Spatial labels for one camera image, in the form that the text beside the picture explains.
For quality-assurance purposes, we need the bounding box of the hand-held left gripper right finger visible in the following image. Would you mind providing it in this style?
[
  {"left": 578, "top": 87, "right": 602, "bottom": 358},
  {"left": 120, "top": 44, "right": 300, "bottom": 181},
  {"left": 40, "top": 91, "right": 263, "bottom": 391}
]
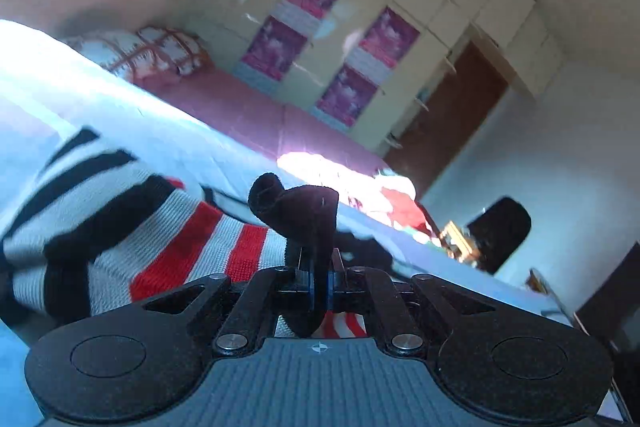
[{"left": 322, "top": 252, "right": 502, "bottom": 356}]

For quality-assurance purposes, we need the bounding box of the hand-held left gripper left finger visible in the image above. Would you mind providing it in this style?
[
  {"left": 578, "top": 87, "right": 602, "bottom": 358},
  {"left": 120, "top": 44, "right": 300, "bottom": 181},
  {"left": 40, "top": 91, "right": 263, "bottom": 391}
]
[{"left": 132, "top": 256, "right": 317, "bottom": 356}]

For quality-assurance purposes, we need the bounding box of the striped knit sweater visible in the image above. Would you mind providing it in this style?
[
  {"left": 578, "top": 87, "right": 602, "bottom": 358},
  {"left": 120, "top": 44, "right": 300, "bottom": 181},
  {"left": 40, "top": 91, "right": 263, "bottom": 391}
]
[{"left": 0, "top": 127, "right": 401, "bottom": 341}]

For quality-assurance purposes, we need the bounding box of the pile of clothes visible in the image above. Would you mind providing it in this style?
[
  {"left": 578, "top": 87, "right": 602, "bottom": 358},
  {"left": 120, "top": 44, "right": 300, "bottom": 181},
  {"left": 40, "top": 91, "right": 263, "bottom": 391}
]
[{"left": 276, "top": 151, "right": 417, "bottom": 208}]

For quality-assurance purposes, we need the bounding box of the red garment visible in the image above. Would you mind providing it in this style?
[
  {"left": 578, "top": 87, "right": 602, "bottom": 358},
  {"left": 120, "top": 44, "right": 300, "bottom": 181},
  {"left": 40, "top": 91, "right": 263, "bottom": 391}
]
[{"left": 379, "top": 186, "right": 435, "bottom": 239}]

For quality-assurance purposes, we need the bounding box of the small wooden table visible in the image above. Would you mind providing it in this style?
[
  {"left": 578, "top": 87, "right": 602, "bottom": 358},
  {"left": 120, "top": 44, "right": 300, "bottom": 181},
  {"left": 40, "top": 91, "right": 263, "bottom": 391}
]
[{"left": 439, "top": 220, "right": 482, "bottom": 264}]

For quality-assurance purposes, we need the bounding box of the black chair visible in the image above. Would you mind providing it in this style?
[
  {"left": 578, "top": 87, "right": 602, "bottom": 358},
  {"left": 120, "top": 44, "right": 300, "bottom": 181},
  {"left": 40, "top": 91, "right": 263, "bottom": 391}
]
[{"left": 462, "top": 195, "right": 532, "bottom": 276}]

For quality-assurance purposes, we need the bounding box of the pink bed sheet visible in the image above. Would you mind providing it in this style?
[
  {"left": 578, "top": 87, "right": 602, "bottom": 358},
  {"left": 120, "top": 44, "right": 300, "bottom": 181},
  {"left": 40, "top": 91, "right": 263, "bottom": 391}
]
[{"left": 131, "top": 66, "right": 397, "bottom": 174}]

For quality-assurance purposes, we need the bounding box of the brown wooden door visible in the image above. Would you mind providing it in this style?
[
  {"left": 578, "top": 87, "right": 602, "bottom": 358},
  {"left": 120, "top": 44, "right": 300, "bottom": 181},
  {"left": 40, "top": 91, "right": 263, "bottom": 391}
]
[{"left": 382, "top": 40, "right": 510, "bottom": 200}]

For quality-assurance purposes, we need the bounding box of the light blue blanket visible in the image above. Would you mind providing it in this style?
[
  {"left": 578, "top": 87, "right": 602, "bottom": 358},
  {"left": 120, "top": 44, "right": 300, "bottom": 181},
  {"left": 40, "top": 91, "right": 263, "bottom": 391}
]
[{"left": 0, "top": 19, "right": 576, "bottom": 427}]

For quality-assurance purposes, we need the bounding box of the heart print pillow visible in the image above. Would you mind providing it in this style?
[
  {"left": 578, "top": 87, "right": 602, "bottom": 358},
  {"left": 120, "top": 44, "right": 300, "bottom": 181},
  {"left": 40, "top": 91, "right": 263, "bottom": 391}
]
[
  {"left": 64, "top": 31, "right": 147, "bottom": 74},
  {"left": 136, "top": 25, "right": 212, "bottom": 78}
]

